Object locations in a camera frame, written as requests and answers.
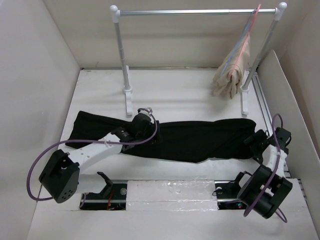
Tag black trousers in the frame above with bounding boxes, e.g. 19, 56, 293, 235
67, 111, 257, 163

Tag blue clothes hanger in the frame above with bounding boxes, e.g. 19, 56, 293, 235
219, 4, 261, 77

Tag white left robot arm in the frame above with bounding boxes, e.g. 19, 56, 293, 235
39, 109, 160, 204

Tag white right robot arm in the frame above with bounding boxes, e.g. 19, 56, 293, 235
231, 127, 293, 219

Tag beige garment on hanger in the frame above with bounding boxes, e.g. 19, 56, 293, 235
212, 36, 251, 99

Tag pink clothes hanger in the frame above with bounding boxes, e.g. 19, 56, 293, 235
228, 4, 261, 77

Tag white metal clothes rack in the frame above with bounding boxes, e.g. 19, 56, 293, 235
107, 2, 288, 117

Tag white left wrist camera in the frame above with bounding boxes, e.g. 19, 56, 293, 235
137, 107, 153, 121

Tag aluminium rail front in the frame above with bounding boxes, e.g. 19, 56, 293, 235
80, 179, 246, 212

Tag aluminium rail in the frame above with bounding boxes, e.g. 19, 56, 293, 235
252, 74, 291, 179
80, 179, 246, 212

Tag aluminium rail right side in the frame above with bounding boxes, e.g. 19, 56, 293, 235
252, 74, 291, 179

